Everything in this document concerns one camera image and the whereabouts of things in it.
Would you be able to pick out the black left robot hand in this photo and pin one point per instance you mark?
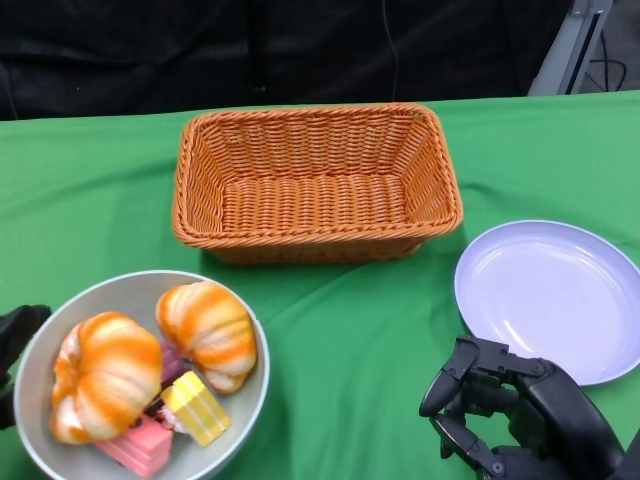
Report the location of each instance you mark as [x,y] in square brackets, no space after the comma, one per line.
[10,340]

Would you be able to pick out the grey green bowl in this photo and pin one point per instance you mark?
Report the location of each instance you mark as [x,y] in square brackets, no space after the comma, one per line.
[125,290]

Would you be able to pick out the green tablecloth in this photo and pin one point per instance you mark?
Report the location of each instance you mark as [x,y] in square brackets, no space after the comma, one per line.
[350,350]

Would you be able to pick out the magenta striped cake slice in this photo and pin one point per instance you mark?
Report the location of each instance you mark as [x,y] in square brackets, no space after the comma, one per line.
[172,367]

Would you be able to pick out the grey metal frame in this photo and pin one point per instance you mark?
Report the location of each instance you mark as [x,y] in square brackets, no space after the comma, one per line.
[565,50]

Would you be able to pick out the orange wicker basket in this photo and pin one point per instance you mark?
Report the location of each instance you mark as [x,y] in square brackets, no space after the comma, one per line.
[310,210]

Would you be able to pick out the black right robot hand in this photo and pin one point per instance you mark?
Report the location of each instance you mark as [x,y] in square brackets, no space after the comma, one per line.
[550,415]

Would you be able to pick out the salmon pink cake slice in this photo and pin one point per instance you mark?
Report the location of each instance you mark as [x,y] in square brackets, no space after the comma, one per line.
[140,442]

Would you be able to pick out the yellow cake slice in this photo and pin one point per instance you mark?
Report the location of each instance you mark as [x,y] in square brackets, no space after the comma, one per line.
[197,407]

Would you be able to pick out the black backdrop cloth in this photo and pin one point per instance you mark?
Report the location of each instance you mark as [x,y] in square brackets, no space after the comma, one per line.
[150,50]

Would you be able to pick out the lavender plate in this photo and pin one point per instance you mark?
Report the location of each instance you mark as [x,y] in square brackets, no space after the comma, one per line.
[545,300]

